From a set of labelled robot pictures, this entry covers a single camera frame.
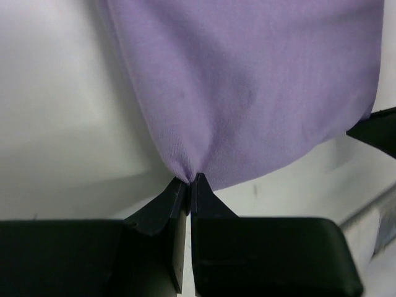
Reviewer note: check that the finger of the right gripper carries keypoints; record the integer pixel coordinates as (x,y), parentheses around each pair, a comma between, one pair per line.
(378,131)

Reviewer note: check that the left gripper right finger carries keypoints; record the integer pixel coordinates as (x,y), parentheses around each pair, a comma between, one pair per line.
(266,256)

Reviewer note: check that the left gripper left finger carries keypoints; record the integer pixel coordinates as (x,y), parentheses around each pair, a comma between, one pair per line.
(141,255)

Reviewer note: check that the purple t shirt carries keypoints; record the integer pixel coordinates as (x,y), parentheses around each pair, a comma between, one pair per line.
(238,89)

